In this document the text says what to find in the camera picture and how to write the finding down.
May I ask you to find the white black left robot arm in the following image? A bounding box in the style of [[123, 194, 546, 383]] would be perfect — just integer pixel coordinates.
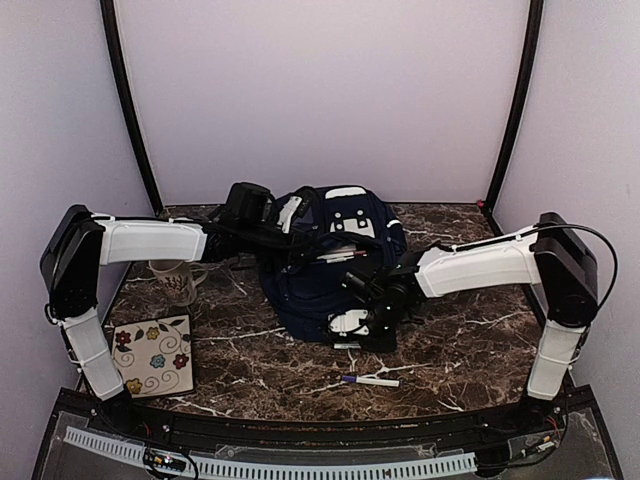
[[39, 204, 310, 436]]

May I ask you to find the black capped white marker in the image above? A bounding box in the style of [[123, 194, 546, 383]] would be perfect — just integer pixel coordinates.
[[333, 342, 361, 350]]

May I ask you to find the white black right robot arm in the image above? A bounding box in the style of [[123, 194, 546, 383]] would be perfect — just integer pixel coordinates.
[[328, 212, 611, 434]]

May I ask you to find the red capped white marker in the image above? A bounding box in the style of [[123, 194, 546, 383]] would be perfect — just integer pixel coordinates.
[[317, 250, 368, 263]]

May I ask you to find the cream floral mug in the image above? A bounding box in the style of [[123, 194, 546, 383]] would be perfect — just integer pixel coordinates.
[[148, 260, 209, 307]]

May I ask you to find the navy blue backpack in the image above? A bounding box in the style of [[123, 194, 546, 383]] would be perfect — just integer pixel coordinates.
[[259, 185, 407, 343]]

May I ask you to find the white slotted cable duct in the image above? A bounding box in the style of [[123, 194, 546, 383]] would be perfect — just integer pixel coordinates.
[[63, 427, 477, 479]]

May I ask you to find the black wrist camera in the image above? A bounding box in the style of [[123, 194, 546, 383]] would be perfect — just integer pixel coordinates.
[[224, 182, 272, 224], [342, 270, 385, 303]]

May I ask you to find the purple capped white marker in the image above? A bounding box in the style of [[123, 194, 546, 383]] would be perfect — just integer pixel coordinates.
[[341, 375, 401, 388]]

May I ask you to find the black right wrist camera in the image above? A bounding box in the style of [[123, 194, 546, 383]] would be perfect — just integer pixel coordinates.
[[342, 270, 385, 303]]

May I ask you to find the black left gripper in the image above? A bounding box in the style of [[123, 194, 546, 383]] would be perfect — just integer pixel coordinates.
[[240, 223, 327, 266]]

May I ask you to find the black front rail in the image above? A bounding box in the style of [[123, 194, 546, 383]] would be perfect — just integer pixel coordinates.
[[45, 386, 607, 451]]

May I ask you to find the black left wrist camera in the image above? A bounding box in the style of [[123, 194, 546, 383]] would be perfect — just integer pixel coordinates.
[[224, 182, 272, 224]]

